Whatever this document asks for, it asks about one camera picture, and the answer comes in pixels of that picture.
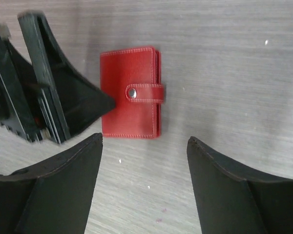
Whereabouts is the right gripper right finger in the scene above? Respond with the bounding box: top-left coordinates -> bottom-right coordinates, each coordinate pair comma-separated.
187,137 -> 293,234

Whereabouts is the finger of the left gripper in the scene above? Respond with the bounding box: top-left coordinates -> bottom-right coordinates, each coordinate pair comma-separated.
18,12 -> 115,144
0,24 -> 43,142

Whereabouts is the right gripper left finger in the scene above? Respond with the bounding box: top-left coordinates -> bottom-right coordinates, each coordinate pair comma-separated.
0,133 -> 103,234

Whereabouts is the red leather card holder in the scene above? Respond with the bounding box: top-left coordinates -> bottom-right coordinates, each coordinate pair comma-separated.
100,46 -> 165,139

